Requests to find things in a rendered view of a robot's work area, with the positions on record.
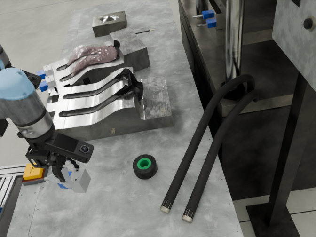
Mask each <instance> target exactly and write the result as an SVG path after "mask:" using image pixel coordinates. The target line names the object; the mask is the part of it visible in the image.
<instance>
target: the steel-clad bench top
mask: <svg viewBox="0 0 316 237"><path fill-rule="evenodd" d="M119 11H125V14H126V19H127V27H130V28H131V29H132V30H133V31H134V32H135V33H137V32H143V31H147V30H152V29H155V30H153V31H149V32H143V33H139V34H136V35H137V36H138V37H139V39H140V40H141V41H142V42H143V43H144V45H145V46H146V47H147V50H148V55H149V60H150V67H148V68H145V69H142V70H140V71H137V72H135V74H136V76H137V78H138V79H147V78H152V77H157V76H163V75H164V76H165V80H166V87H167V92H168V97H169V102H170V107H171V112H172V118H173V124H174V126H169V127H164V128H158V129H152V130H147V131H141V132H136V133H130V134H123V135H118V136H112V137H107V138H102V139H96V140H90V141H85V142H86V143H89V144H91V145H93V146H94V150H93V153H92V156H91V158H90V160H89V162H88V163H86V164H85V163H82V162H79V163H80V168H85V169H86V171H87V173H88V174H89V176H90V178H91V180H90V183H89V186H88V188H87V191H86V193H74V191H73V190H72V189H62V188H60V186H59V185H58V184H57V183H55V182H51V181H46V182H43V183H37V184H31V185H26V186H24V185H23V184H22V186H21V189H20V193H19V196H18V200H17V203H16V206H15V210H14V213H13V216H12V220H11V223H10V226H9V229H8V233H7V237H244V236H243V233H242V230H241V227H240V224H239V221H238V218H237V214H236V211H235V208H234V205H233V202H232V199H231V195H230V192H229V189H228V186H227V183H226V180H225V176H224V173H223V170H222V167H221V164H220V161H219V157H218V155H217V157H216V159H215V162H214V164H213V167H212V169H211V172H210V175H209V177H208V180H207V183H206V185H205V188H204V191H203V193H202V196H201V199H200V201H199V204H198V206H197V209H196V212H195V214H194V217H193V219H192V222H191V223H187V222H185V221H183V220H182V216H183V214H184V211H185V209H186V206H187V204H188V201H189V199H190V196H191V194H192V191H193V189H194V186H195V184H196V181H197V179H198V176H199V174H200V171H201V169H202V166H203V164H204V161H205V159H206V156H207V154H208V152H209V149H210V147H211V144H212V142H213V138H212V135H211V132H210V129H209V126H207V128H206V130H205V133H204V135H203V137H202V139H201V142H200V144H199V146H198V148H197V151H196V153H195V155H194V158H193V160H192V162H191V164H190V166H189V169H188V171H187V173H186V175H185V178H184V180H183V182H182V184H181V187H180V189H179V191H178V193H177V196H176V198H175V200H174V203H173V205H172V207H171V209H170V211H169V213H165V212H163V211H161V210H160V207H161V205H162V203H163V200H164V198H165V196H166V194H167V192H168V189H169V187H170V185H171V183H172V181H173V179H174V176H175V174H176V172H177V170H178V168H179V166H180V163H181V161H182V159H183V157H184V155H185V152H186V150H187V148H188V146H189V144H190V141H191V139H192V137H193V135H194V133H195V131H196V128H197V126H198V124H199V122H200V120H201V118H202V116H203V114H204V110H203V107H202V103H201V101H200V98H199V94H198V91H197V88H196V84H195V81H194V79H193V75H192V72H191V69H190V65H189V62H188V59H187V56H186V53H185V50H184V47H183V44H182V40H181V37H180V34H179V31H178V28H177V25H176V22H175V18H174V15H173V12H172V9H171V6H170V2H169V0H121V1H116V2H111V3H106V4H101V5H96V6H91V7H86V8H79V9H75V10H74V11H73V15H72V18H71V22H70V25H69V29H68V32H67V35H66V38H65V42H64V45H63V48H62V52H61V55H60V59H59V61H60V60H63V59H64V58H66V57H67V56H68V55H69V54H70V53H71V52H72V51H73V50H74V49H75V48H77V47H78V46H81V45H86V44H98V43H104V42H107V41H109V40H110V35H106V36H101V37H95V34H94V31H93V28H92V25H93V19H94V16H100V15H105V14H109V13H115V12H119ZM143 154H148V155H152V156H153V157H154V158H155V160H156V163H157V167H158V169H157V172H156V174H155V175H154V176H153V177H151V178H149V179H140V178H138V177H137V176H136V175H135V173H134V170H133V161H134V160H135V159H136V158H137V157H138V156H140V155H143Z"/></svg>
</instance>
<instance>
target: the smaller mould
mask: <svg viewBox="0 0 316 237"><path fill-rule="evenodd" d="M92 28H93V31H94V34H95V37H101V36H106V35H109V34H110V33H112V32H116V31H119V30H122V29H125V28H127V19H126V14H125V11H119V12H115V13H109V14H105V15H100V16H94V19H93V25H92Z"/></svg>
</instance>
